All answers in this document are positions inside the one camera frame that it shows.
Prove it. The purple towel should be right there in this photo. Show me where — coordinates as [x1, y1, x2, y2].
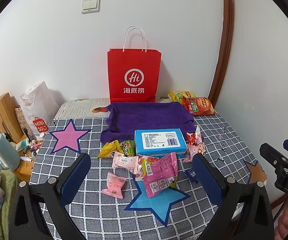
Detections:
[100, 102, 195, 144]

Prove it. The small pink snack packet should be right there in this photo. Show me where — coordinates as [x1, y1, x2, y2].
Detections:
[101, 172, 127, 199]

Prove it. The blue rectangular box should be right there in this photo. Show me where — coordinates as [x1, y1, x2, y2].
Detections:
[134, 128, 187, 158]

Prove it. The brown wooden door frame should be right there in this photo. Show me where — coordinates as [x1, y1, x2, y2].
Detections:
[208, 0, 235, 107]

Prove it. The orange chips bag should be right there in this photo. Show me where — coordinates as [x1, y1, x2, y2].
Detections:
[182, 97, 216, 116]

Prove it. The yellow snack packet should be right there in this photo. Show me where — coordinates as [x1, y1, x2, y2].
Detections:
[97, 140, 123, 158]

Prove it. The wooden chair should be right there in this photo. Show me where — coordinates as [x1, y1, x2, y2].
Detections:
[0, 93, 23, 143]

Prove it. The red white snack packet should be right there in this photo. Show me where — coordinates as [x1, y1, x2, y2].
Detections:
[186, 125, 202, 146]

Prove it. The blue snack packet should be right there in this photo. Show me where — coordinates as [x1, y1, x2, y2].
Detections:
[184, 168, 199, 184]

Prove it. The orange star sticker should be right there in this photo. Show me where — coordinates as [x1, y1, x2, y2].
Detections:
[243, 160, 267, 185]

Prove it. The pink star sticker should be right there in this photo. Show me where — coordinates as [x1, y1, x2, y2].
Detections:
[50, 119, 91, 153]

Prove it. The blue star sticker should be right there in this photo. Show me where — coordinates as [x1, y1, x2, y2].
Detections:
[124, 174, 190, 227]

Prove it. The pink cartoon snack packet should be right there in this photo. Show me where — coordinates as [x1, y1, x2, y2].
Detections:
[182, 142, 205, 163]

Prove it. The grey checked tablecloth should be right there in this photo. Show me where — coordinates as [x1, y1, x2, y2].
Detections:
[30, 114, 268, 240]

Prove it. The pink white pastry packet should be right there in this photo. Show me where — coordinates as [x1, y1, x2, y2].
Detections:
[112, 152, 139, 174]

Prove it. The white light switch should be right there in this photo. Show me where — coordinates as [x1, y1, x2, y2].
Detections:
[81, 0, 101, 14]

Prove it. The green snack packet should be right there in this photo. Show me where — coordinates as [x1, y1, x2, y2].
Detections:
[120, 140, 136, 157]

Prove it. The light blue kettle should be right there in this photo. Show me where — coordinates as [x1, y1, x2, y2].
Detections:
[0, 133, 21, 171]

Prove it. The white Miniso plastic bag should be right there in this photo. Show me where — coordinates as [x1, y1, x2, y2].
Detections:
[18, 81, 59, 139]

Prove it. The red paper shopping bag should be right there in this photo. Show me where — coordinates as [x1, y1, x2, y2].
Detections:
[107, 25, 162, 103]

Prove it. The yellow chips bag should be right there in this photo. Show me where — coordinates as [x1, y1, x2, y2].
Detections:
[168, 90, 196, 104]

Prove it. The person's right hand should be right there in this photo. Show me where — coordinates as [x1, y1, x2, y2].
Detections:
[274, 202, 288, 240]

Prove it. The large pink snack bag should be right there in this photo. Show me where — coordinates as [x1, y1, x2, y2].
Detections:
[142, 152, 178, 198]

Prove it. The white fruit print mat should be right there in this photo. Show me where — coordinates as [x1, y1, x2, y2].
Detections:
[52, 96, 172, 120]

